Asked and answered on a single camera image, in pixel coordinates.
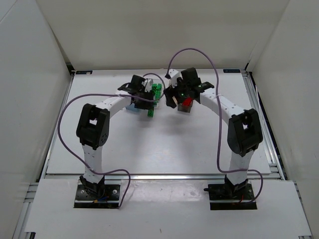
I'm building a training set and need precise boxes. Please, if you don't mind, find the blue label sticker left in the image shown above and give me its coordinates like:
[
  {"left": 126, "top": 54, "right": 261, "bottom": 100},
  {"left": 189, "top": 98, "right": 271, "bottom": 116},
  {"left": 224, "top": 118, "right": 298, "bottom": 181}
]
[{"left": 75, "top": 70, "right": 93, "bottom": 75}]

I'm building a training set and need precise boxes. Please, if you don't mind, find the blue label sticker right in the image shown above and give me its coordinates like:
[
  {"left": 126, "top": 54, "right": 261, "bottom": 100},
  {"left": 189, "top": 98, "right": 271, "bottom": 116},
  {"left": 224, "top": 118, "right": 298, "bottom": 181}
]
[{"left": 223, "top": 69, "right": 241, "bottom": 74}]

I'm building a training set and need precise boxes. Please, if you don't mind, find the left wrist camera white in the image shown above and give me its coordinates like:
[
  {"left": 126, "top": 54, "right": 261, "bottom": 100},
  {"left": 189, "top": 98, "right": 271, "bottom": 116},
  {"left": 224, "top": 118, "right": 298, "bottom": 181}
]
[{"left": 143, "top": 78, "right": 154, "bottom": 92}]

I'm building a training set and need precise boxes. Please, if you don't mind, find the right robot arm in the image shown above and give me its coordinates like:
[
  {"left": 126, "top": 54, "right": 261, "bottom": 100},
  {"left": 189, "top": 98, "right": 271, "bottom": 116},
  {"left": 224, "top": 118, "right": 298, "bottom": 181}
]
[{"left": 164, "top": 68, "right": 263, "bottom": 194}]

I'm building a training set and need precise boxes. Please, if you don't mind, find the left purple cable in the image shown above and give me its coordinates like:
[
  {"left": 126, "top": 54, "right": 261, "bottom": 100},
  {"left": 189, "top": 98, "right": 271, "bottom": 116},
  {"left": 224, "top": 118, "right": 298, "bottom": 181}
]
[{"left": 57, "top": 72, "right": 165, "bottom": 209}]

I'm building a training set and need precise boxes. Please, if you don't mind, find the aluminium frame rail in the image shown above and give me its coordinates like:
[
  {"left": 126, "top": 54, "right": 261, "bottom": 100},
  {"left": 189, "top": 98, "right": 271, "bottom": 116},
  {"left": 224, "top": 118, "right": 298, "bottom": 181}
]
[{"left": 44, "top": 168, "right": 284, "bottom": 180}]

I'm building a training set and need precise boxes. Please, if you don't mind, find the blue label sticker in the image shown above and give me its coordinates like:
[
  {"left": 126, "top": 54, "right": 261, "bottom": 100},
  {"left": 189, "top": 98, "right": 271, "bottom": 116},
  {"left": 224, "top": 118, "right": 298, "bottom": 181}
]
[
  {"left": 223, "top": 69, "right": 241, "bottom": 74},
  {"left": 75, "top": 70, "right": 93, "bottom": 75}
]

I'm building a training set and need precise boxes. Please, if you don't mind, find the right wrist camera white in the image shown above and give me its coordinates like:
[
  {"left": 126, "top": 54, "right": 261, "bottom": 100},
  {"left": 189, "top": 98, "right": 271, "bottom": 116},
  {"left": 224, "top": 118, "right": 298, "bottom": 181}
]
[{"left": 165, "top": 69, "right": 180, "bottom": 88}]

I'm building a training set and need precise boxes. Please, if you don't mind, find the green lego plate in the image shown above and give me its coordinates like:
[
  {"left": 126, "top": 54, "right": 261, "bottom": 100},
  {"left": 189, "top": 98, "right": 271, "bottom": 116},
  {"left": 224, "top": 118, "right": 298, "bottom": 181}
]
[
  {"left": 148, "top": 107, "right": 155, "bottom": 118},
  {"left": 155, "top": 84, "right": 162, "bottom": 101}
]

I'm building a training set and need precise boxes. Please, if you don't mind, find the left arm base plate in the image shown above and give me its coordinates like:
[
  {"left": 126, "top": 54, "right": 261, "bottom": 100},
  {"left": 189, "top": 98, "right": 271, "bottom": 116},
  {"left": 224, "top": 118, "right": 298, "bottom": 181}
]
[{"left": 73, "top": 181, "right": 121, "bottom": 209}]

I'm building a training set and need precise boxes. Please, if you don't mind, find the purple cable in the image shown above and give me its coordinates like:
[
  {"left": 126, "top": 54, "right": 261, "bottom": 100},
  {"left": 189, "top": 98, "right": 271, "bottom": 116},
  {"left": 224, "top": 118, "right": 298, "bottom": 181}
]
[
  {"left": 167, "top": 47, "right": 264, "bottom": 204},
  {"left": 57, "top": 72, "right": 165, "bottom": 209}
]

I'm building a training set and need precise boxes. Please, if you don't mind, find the red long lego brick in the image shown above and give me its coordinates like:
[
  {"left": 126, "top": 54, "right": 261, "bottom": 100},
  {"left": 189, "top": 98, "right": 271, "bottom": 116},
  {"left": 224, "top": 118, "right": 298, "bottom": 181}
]
[{"left": 182, "top": 98, "right": 193, "bottom": 107}]

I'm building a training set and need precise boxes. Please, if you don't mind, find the light blue plastic container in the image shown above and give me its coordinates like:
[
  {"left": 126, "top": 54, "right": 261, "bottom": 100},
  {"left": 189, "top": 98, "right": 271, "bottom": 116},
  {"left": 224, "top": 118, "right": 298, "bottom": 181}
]
[{"left": 126, "top": 104, "right": 140, "bottom": 114}]

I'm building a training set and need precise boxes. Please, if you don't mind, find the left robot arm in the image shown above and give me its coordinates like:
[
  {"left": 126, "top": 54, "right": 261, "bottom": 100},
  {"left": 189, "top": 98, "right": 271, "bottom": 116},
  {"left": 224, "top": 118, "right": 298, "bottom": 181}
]
[{"left": 76, "top": 75, "right": 165, "bottom": 194}]

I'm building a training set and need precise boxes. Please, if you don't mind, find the smoky grey plastic container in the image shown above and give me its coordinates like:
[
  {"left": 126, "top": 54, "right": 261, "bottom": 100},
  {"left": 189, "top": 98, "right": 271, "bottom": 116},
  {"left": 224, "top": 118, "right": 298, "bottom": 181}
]
[{"left": 177, "top": 103, "right": 192, "bottom": 113}]

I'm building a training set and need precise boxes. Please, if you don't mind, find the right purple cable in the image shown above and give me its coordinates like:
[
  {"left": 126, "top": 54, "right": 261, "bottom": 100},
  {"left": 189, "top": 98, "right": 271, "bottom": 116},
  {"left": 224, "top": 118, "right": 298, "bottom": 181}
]
[{"left": 167, "top": 47, "right": 264, "bottom": 204}]

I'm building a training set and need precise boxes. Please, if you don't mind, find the clear plastic container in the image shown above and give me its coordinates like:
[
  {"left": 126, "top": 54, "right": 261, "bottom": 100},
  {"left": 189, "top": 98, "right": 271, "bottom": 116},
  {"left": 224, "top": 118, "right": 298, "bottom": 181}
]
[{"left": 152, "top": 81, "right": 165, "bottom": 108}]

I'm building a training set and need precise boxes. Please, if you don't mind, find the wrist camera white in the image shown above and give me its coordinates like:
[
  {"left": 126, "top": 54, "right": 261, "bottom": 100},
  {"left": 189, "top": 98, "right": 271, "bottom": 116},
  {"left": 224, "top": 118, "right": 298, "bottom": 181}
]
[
  {"left": 165, "top": 69, "right": 180, "bottom": 88},
  {"left": 143, "top": 78, "right": 154, "bottom": 92}
]

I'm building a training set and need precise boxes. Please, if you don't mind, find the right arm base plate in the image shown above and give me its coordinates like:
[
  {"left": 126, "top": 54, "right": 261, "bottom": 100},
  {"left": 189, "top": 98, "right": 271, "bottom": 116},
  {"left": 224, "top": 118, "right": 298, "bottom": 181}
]
[{"left": 203, "top": 183, "right": 257, "bottom": 211}]

